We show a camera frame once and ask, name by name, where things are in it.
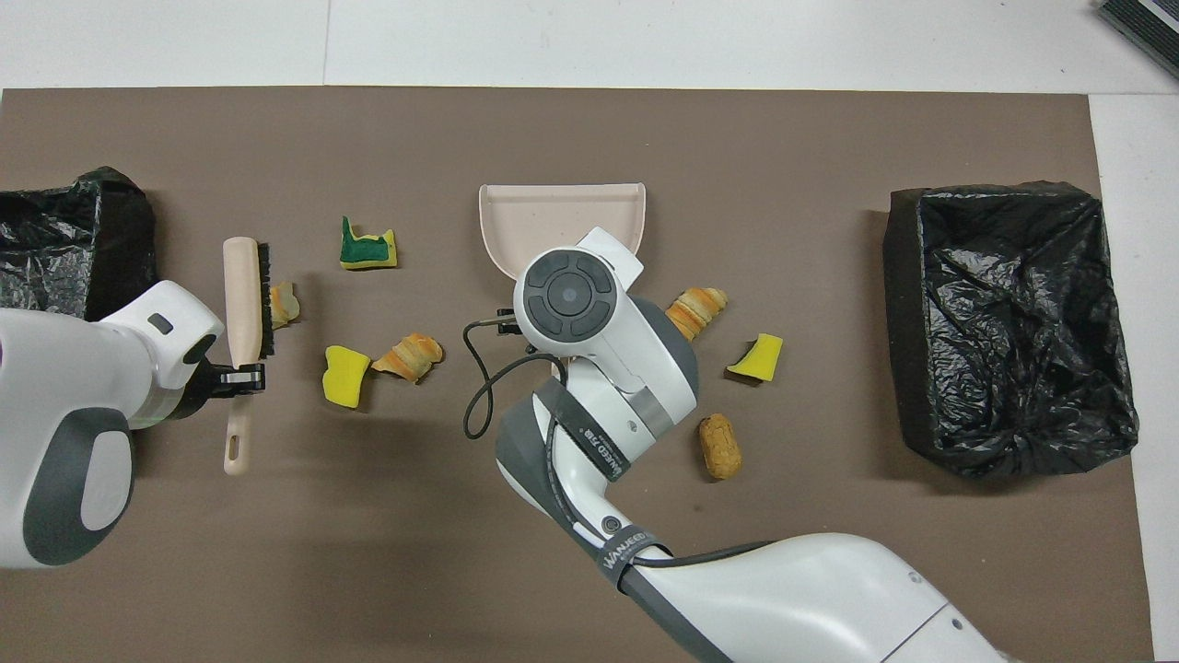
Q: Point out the croissant piece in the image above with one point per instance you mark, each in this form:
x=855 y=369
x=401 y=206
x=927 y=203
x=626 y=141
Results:
x=413 y=357
x=697 y=311
x=284 y=306

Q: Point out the beige brush black bristles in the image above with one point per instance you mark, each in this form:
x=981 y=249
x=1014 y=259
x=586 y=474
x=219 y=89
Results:
x=241 y=295

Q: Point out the brown paper table mat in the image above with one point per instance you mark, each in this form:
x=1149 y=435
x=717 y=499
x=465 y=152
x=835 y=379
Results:
x=645 y=138

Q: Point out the beige plastic dustpan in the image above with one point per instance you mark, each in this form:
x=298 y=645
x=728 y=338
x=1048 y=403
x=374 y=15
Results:
x=553 y=221

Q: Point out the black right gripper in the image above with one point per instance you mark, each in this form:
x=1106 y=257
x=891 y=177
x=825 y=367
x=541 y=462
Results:
x=507 y=322

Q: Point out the black bag-lined bin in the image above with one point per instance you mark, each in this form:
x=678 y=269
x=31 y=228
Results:
x=1013 y=341
x=64 y=249

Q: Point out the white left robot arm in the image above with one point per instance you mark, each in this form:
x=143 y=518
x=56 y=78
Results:
x=55 y=414

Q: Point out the brown fried croquette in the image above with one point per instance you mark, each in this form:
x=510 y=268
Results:
x=719 y=447

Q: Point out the notched green yellow sponge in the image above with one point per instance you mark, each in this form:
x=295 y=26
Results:
x=364 y=250

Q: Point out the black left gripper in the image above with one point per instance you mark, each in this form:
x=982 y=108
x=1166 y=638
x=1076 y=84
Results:
x=210 y=382

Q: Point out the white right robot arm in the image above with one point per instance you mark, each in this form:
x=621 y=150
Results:
x=783 y=599

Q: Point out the dark ribbed box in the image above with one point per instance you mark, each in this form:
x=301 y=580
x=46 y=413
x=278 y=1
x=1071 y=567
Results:
x=1147 y=23

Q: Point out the yellow sponge piece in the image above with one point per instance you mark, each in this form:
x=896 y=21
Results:
x=344 y=378
x=760 y=359

